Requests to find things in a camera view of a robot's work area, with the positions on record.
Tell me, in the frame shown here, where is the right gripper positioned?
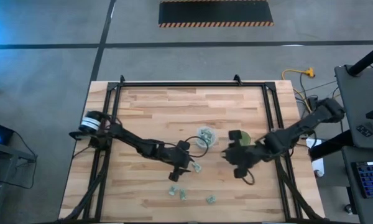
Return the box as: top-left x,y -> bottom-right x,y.
221,129 -> 260,179

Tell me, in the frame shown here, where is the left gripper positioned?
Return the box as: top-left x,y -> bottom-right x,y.
168,140 -> 196,183

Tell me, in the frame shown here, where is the green ceramic mug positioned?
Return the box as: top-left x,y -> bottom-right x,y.
236,130 -> 252,149

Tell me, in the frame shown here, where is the clear plastic cup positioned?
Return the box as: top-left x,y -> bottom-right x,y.
195,125 -> 218,149

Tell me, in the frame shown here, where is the white desk foot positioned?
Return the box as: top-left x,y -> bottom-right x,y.
306,138 -> 326,178

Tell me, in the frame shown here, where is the black power strip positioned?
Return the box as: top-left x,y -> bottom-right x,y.
306,96 -> 318,110

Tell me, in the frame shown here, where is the black desk leg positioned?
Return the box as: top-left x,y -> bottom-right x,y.
309,129 -> 355,161

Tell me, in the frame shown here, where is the grey desk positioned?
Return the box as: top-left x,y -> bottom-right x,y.
334,64 -> 373,150
341,146 -> 373,224

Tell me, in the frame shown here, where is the small black device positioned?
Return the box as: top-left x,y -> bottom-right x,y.
356,124 -> 373,138

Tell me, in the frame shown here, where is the hazard-striped black floor mat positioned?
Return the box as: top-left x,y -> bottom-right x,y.
157,0 -> 274,28

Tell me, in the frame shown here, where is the backlit black keyboard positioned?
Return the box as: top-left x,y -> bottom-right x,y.
350,160 -> 373,200

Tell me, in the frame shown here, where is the black pole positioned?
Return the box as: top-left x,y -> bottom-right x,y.
347,40 -> 373,77

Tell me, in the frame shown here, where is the grey metal stand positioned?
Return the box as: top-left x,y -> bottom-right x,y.
0,139 -> 38,224

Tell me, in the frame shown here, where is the black computer with blue light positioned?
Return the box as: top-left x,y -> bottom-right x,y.
0,119 -> 15,146

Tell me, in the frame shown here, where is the black camera cable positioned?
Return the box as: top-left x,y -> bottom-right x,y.
185,135 -> 210,158
242,169 -> 256,187

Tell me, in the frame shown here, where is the black aluminium frame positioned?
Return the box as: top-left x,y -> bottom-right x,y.
58,81 -> 323,223

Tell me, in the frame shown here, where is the black floor cable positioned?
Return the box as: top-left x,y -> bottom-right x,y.
295,73 -> 341,124

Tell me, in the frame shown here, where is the black bracket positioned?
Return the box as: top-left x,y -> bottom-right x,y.
68,129 -> 91,141

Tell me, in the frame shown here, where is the yellow extension cord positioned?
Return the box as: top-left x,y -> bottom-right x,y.
281,67 -> 341,113

